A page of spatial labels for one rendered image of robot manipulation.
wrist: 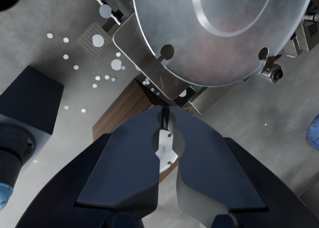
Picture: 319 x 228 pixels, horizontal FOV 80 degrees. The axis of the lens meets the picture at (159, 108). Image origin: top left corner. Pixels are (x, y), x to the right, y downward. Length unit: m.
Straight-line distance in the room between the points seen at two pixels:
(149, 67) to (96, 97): 0.87
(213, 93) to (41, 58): 0.83
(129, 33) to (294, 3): 0.27
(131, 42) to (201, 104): 0.32
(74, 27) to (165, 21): 0.80
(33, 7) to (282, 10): 0.93
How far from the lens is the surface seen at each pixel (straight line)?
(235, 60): 0.35
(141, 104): 0.88
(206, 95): 0.53
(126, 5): 0.40
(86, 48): 0.90
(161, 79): 0.30
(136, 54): 0.28
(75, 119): 1.21
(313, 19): 0.48
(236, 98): 1.56
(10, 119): 0.71
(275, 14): 0.39
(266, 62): 0.39
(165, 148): 0.98
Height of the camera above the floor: 1.04
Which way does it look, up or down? 56 degrees down
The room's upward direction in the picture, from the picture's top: 145 degrees clockwise
